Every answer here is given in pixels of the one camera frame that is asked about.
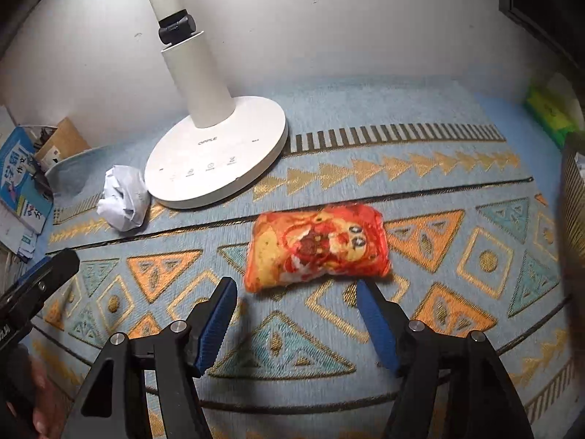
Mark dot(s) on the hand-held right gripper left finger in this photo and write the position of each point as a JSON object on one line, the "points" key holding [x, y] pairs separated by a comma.
{"points": [[215, 329]]}

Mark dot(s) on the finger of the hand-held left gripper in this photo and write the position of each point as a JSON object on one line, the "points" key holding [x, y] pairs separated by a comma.
{"points": [[55, 270], [29, 270]]}

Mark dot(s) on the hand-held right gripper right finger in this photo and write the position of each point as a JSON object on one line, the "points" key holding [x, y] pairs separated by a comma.
{"points": [[377, 324]]}

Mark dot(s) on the red snack bag plush pillow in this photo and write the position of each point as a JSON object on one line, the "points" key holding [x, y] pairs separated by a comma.
{"points": [[315, 247]]}

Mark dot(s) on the round woven basket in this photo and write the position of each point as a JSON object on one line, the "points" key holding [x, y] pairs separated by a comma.
{"points": [[575, 210]]}

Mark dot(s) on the person's left hand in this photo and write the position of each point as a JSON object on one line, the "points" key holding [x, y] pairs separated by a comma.
{"points": [[43, 398]]}

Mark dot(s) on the blue patterned woven mat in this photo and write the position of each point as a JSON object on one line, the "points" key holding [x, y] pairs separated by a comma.
{"points": [[297, 379]]}

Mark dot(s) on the brown cardboard box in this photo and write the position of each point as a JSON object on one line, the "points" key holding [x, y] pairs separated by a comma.
{"points": [[66, 139]]}

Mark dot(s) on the white desk lamp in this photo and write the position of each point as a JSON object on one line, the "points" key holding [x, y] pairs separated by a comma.
{"points": [[201, 100]]}

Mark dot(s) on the green tissue pack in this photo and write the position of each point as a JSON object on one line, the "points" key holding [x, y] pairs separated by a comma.
{"points": [[548, 112]]}

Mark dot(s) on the black flat screen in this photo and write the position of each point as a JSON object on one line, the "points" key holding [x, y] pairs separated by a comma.
{"points": [[544, 4]]}

